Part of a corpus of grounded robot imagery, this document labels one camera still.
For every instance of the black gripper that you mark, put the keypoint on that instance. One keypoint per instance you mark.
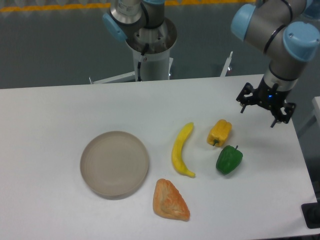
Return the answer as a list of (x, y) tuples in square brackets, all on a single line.
[(269, 98)]

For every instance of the yellow bell pepper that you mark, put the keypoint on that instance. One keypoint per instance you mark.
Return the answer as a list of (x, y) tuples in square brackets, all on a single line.
[(219, 134)]

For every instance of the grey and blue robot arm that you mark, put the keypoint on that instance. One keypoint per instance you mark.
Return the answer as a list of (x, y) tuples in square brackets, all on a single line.
[(272, 28)]

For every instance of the green bell pepper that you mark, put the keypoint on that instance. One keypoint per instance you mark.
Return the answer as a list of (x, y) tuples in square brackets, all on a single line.
[(229, 159)]

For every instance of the white furniture edge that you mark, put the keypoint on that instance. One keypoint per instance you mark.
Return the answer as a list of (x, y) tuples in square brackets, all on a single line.
[(316, 107)]

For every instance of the yellow banana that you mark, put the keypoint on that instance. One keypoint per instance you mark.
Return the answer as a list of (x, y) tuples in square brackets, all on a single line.
[(177, 150)]

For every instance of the black device at table edge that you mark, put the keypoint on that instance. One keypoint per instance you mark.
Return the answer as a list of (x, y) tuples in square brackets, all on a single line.
[(311, 214)]

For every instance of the orange puff pastry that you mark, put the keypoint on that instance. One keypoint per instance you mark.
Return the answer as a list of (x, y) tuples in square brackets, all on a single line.
[(168, 203)]

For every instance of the beige round plate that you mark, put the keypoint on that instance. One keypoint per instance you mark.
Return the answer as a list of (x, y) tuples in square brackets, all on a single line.
[(114, 164)]

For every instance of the white frame bracket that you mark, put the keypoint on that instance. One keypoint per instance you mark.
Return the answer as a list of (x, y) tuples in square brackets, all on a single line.
[(227, 66)]

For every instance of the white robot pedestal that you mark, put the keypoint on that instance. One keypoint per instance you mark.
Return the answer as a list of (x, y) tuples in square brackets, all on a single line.
[(151, 50)]

